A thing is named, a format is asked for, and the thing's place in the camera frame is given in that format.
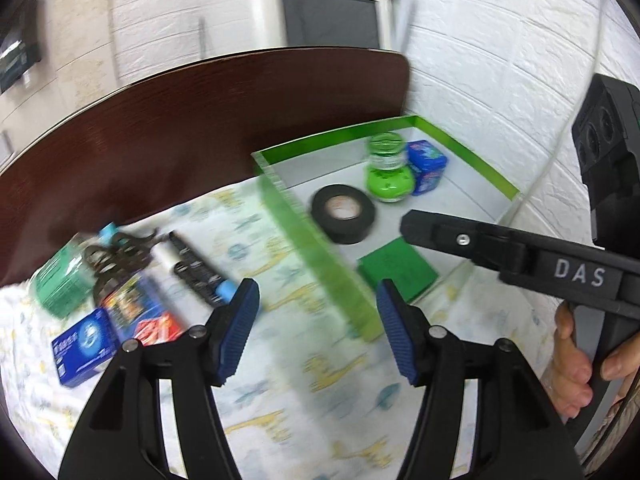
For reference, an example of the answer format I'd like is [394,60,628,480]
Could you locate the person's right hand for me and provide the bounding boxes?
[552,304,640,421]

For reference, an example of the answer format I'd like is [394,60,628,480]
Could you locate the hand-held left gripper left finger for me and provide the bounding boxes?
[57,277,262,480]

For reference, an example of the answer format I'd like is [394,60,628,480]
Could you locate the blue medicine box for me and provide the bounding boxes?
[51,307,121,388]

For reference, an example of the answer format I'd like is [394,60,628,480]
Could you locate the black tape roll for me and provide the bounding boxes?
[311,185,377,245]

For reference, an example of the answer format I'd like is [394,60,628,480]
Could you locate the giraffe printed cloth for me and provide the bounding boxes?
[0,180,556,480]

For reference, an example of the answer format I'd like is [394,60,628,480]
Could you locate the white green mosquito repellent plug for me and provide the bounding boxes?
[366,131,416,204]

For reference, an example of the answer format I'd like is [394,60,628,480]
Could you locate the white flat panel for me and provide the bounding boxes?
[385,0,416,58]

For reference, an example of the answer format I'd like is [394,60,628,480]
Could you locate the brown wooden board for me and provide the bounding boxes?
[0,47,411,286]

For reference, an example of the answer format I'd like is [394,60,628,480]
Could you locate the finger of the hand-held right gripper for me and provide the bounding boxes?
[400,209,532,282]

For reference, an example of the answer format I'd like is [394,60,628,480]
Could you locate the small green box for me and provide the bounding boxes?
[357,239,440,303]

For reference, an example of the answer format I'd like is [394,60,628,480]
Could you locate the green cardboard box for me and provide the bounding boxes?
[251,115,522,343]

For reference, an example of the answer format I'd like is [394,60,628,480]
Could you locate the plastic bottle with green label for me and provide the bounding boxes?
[30,222,118,318]

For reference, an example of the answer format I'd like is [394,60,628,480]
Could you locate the blue red card pack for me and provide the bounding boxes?
[101,272,183,347]

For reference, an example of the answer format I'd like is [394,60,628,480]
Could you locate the black scissors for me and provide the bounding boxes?
[82,227,161,306]

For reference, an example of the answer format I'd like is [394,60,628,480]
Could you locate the blue mint box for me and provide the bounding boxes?
[406,140,448,196]

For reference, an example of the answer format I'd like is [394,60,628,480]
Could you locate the black marker with blue cap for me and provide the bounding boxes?
[169,231,237,307]

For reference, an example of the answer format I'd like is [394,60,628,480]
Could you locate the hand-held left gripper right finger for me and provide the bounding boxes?
[376,279,586,480]

